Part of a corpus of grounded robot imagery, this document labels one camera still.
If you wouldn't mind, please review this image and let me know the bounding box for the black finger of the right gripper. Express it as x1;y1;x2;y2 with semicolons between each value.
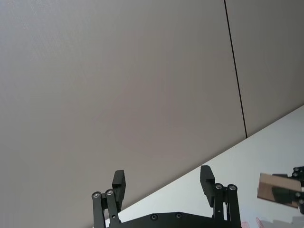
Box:
292;166;304;183
295;190;304;209

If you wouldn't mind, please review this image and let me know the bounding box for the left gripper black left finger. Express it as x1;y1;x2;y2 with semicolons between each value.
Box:
92;170;126;228

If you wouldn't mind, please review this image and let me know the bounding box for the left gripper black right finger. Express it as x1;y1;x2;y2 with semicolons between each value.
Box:
200;165;239;223

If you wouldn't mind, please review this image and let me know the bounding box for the shallow brown cardboard tray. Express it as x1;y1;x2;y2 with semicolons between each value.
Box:
257;172;302;209

